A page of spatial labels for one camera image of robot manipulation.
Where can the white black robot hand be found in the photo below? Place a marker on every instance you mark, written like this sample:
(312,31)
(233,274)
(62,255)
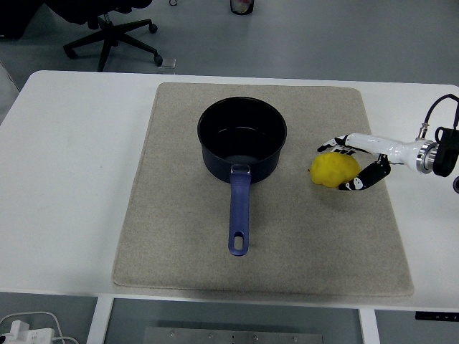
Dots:
(380,147)

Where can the black table control panel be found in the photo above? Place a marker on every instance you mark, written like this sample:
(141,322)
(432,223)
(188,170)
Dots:
(434,315)

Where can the white table leg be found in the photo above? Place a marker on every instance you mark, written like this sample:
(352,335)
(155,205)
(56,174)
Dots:
(369,328)
(98,322)

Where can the black bin with light contents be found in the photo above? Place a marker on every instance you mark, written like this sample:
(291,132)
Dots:
(241,6)

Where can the grey beige table mat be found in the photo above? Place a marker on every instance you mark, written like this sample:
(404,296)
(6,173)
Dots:
(172,215)

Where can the metal floor socket plate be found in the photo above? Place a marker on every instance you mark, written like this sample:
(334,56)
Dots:
(168,62)

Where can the grey metal plate with screws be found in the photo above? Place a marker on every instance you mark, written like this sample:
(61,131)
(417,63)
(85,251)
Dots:
(233,337)

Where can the black office chair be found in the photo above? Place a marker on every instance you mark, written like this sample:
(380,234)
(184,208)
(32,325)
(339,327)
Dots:
(107,39)

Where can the white power strip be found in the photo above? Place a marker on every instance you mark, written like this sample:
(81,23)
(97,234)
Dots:
(25,331)

